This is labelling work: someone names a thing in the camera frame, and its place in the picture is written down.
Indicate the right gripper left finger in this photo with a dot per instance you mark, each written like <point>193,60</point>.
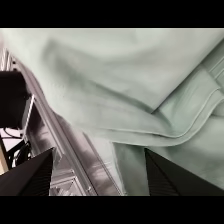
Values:
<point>30,176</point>

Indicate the silver frame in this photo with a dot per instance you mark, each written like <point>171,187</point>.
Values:
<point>68,148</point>

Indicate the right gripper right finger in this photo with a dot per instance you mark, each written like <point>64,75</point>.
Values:
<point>170,180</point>

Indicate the pale green shirt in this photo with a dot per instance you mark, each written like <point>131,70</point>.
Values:
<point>126,83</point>

